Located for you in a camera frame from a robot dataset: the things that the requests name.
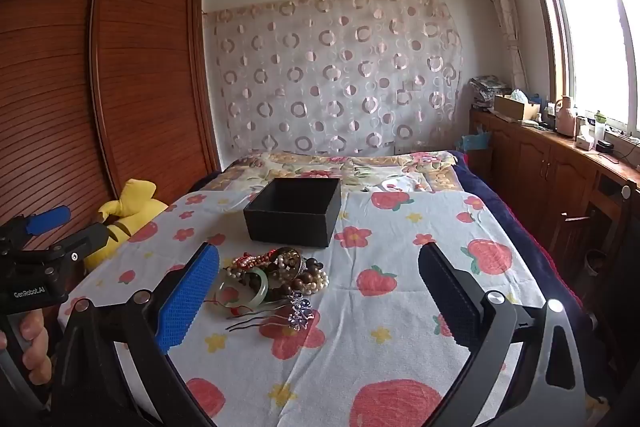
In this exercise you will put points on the wooden chair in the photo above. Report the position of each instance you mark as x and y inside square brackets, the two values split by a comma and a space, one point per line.
[572, 237]

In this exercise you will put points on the silver flower hairpin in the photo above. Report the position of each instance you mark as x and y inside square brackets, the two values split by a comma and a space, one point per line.
[299, 312]

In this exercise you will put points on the circle pattern wall cloth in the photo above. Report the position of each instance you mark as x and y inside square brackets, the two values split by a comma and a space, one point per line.
[325, 72]

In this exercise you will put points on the blue plastic bag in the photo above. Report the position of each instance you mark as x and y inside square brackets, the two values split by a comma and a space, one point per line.
[475, 142]

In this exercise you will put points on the green jade bangle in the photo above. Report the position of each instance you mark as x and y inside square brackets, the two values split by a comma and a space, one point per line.
[261, 289]

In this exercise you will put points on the yellow plush toy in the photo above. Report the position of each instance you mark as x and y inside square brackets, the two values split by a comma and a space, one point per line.
[127, 207]

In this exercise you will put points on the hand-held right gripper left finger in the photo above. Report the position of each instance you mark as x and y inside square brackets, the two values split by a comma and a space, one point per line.
[187, 297]

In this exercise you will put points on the white round device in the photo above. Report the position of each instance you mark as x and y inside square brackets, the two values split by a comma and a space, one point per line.
[626, 191]

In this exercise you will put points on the wooden frame window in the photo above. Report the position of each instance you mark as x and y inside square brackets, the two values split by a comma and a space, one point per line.
[590, 32]

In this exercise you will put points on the white bottle with green cap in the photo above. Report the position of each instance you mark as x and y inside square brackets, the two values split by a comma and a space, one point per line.
[599, 127]

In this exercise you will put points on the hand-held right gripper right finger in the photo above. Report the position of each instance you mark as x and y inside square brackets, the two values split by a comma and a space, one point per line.
[450, 299]

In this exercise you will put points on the small black case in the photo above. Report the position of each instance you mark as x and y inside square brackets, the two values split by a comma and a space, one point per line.
[605, 146]

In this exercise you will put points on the person's left hand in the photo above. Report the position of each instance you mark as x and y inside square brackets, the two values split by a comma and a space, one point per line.
[34, 337]

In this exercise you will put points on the stack of folded papers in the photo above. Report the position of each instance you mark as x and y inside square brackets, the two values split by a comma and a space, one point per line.
[487, 89]

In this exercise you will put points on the open cardboard box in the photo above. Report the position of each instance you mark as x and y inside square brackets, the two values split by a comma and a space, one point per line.
[512, 108]

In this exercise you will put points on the pink thermos jug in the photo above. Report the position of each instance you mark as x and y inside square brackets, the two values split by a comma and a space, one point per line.
[565, 119]

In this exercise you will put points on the dark u-shaped hairpin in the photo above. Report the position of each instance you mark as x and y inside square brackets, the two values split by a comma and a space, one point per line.
[252, 324]
[260, 311]

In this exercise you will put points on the strawberry print blanket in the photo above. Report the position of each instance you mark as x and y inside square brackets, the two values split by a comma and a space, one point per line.
[380, 257]

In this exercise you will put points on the black cardboard box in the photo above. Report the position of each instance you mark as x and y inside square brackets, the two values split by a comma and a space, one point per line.
[292, 217]

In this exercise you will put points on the floral quilt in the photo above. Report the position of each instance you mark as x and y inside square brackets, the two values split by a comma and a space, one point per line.
[310, 167]

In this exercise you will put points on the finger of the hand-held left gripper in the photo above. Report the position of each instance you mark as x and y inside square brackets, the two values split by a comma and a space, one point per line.
[92, 238]
[47, 218]

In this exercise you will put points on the long wooden cabinet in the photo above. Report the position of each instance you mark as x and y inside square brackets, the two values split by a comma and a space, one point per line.
[545, 167]

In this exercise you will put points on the brown wooden wardrobe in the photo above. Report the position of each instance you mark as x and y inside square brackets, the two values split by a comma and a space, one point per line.
[125, 82]

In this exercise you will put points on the patterned window curtain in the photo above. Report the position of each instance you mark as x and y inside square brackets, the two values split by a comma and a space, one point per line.
[502, 7]

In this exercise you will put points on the dark blue bed sheet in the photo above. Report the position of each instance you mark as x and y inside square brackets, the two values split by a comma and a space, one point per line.
[515, 217]

